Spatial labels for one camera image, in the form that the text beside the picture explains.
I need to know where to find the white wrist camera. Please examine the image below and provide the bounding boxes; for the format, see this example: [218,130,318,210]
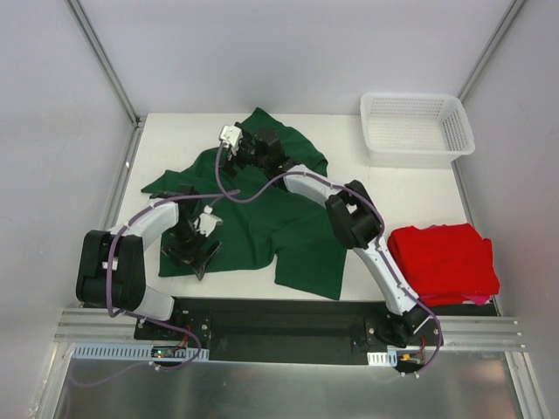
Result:
[218,125,243,154]
[195,205,223,237]

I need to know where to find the white cable duct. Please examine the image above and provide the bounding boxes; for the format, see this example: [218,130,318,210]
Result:
[367,350,397,367]
[72,343,210,362]

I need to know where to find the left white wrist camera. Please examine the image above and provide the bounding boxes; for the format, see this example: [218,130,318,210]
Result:
[195,205,223,237]

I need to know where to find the aluminium frame rail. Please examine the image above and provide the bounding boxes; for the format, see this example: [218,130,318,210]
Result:
[54,308,528,352]

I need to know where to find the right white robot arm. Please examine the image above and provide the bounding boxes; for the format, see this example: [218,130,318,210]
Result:
[215,123,435,348]

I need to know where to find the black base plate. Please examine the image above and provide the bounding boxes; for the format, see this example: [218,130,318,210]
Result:
[134,296,445,363]

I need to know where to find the white plastic basket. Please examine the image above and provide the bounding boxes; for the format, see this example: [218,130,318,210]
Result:
[360,93,475,168]

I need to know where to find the left white cable duct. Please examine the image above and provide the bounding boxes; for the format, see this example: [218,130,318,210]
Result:
[72,343,210,362]

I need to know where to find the pink folded t shirt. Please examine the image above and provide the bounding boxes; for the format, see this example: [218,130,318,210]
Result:
[464,294,492,306]

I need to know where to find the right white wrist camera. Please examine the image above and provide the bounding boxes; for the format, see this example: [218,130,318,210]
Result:
[218,125,243,154]

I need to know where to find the right white cable duct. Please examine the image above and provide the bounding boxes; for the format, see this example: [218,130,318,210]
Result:
[367,350,397,367]

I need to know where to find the green t shirt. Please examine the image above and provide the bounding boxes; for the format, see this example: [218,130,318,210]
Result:
[140,106,349,302]

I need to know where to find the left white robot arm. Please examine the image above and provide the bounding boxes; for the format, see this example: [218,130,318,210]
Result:
[75,186,223,340]

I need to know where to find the red folded t shirt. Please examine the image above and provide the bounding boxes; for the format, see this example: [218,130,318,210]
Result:
[388,223,500,307]

